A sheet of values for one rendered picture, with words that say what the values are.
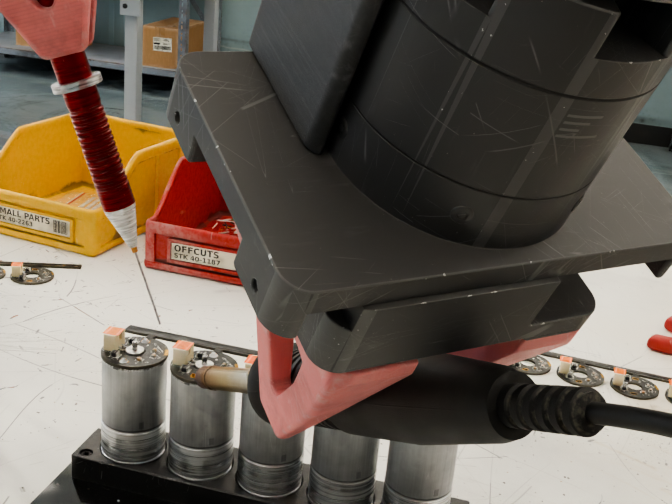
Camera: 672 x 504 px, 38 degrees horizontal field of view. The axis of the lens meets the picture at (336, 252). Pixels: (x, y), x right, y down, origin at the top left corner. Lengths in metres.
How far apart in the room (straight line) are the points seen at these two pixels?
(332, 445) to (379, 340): 0.17
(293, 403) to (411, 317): 0.07
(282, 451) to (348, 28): 0.21
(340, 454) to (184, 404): 0.06
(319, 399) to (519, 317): 0.05
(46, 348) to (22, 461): 0.10
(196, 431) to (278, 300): 0.20
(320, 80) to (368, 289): 0.04
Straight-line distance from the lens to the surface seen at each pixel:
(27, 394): 0.47
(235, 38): 5.00
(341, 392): 0.20
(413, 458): 0.34
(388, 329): 0.18
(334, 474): 0.35
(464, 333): 0.20
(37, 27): 0.31
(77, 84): 0.31
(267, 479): 0.36
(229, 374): 0.32
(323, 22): 0.18
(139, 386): 0.37
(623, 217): 0.21
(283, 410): 0.25
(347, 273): 0.17
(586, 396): 0.18
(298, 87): 0.19
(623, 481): 0.45
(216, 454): 0.37
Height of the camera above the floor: 0.98
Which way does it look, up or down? 20 degrees down
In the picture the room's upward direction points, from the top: 5 degrees clockwise
